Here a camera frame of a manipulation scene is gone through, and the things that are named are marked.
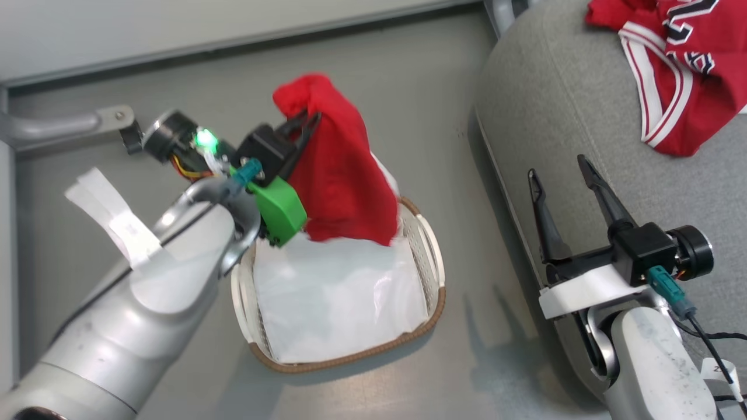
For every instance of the teal connector of right gripper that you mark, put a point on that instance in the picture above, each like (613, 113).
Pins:
(671, 291)

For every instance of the black caster wheel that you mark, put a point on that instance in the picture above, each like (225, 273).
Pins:
(131, 140)

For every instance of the grey partition bottom rail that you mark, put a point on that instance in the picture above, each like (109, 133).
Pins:
(233, 42)

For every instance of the white paper tag left arm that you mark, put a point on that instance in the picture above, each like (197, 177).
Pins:
(122, 224)

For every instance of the grey partition post base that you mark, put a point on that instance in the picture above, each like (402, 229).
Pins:
(502, 14)

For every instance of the teal connector of left gripper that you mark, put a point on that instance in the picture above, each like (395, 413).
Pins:
(246, 172)

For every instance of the plain red garment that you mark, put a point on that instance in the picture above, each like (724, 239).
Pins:
(344, 175)

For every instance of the grey partition foot bar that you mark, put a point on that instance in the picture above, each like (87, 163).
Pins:
(58, 125)

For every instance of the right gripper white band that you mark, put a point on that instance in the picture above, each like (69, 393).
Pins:
(642, 254)

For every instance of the white basket liner cloth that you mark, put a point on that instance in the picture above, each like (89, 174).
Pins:
(338, 297)

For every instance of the white wicker-rimmed laundry basket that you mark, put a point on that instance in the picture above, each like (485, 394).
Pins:
(435, 274)

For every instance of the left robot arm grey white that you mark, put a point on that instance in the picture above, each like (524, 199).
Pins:
(128, 326)

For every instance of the red jersey white stripes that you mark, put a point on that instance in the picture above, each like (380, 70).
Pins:
(700, 87)

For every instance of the grey fabric sofa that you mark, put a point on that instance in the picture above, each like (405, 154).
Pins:
(560, 105)

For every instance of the teal connector of gripper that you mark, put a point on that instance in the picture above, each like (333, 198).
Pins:
(671, 291)
(246, 172)

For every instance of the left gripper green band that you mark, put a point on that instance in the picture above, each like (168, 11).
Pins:
(280, 210)

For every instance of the white paper tag right arm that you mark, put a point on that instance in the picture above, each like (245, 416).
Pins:
(719, 373)

